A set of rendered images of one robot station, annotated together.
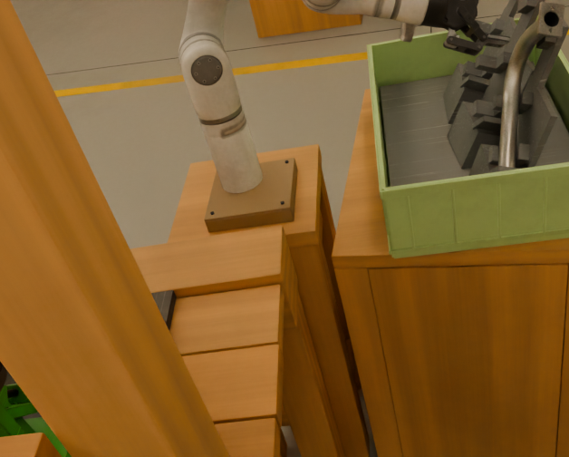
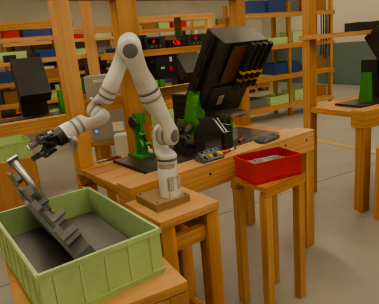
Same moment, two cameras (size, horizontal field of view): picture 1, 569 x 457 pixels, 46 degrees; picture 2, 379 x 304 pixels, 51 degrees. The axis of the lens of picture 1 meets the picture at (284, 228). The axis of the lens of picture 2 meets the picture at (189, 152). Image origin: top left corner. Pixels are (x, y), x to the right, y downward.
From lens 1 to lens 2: 2.73 m
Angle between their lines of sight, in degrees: 110
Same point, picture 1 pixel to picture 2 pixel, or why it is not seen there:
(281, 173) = (154, 199)
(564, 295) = not seen: hidden behind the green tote
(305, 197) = (140, 207)
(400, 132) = (117, 239)
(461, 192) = (59, 201)
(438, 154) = (88, 236)
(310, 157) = (156, 218)
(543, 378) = not seen: outside the picture
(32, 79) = (60, 57)
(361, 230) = not seen: hidden behind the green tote
